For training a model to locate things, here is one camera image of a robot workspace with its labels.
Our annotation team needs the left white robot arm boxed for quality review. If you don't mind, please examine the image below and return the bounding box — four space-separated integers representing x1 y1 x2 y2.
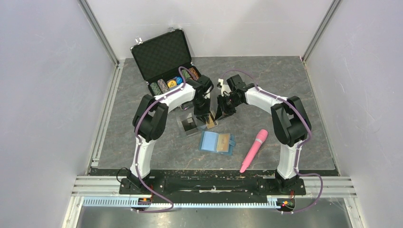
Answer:
118 75 214 194

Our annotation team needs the gold credit card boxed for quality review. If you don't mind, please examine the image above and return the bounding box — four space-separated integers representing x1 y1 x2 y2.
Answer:
216 133 231 152

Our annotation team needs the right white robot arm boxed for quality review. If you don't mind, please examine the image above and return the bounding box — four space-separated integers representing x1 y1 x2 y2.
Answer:
215 75 312 194

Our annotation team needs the green poker chip stack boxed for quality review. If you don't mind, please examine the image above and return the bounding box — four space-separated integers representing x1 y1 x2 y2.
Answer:
181 69 192 80

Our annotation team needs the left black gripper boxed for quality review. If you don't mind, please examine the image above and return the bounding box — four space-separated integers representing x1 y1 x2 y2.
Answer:
192 97 211 124

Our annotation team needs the clear card box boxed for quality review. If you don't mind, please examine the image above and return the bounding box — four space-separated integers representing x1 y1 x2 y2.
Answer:
176 112 218 137

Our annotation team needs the purple grey chip stack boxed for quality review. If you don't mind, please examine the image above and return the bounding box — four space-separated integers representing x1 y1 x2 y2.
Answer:
157 79 170 94

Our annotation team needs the gold card stack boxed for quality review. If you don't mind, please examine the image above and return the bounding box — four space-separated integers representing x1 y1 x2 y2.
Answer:
205 114 218 129

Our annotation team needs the black poker chip case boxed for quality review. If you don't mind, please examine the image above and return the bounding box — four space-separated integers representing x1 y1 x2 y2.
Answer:
130 28 201 96

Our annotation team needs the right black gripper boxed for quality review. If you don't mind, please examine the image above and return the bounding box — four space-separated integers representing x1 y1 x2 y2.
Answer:
215 94 242 121

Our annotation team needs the blue leather card holder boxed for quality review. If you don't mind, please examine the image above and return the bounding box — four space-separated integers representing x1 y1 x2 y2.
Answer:
199 131 236 155

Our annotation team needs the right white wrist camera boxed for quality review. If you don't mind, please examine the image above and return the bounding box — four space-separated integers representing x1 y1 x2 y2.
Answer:
217 78 230 96

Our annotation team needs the orange brown chip stack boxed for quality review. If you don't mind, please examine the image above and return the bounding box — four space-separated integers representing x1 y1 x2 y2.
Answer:
189 67 200 80

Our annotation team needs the white cable duct strip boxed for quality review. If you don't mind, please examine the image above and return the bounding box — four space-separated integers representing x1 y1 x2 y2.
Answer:
83 196 295 209

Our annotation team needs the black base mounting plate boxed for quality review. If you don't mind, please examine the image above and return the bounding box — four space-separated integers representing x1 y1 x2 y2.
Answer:
119 170 307 196

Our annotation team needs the pink cylindrical tool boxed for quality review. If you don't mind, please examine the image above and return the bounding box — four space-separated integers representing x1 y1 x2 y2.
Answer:
240 129 269 173

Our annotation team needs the yellow dealer chip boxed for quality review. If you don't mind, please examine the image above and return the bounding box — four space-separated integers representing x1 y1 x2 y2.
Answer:
167 79 177 88

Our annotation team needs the dark green chip stack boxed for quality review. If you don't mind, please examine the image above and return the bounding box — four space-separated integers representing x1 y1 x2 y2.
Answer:
150 82 162 95

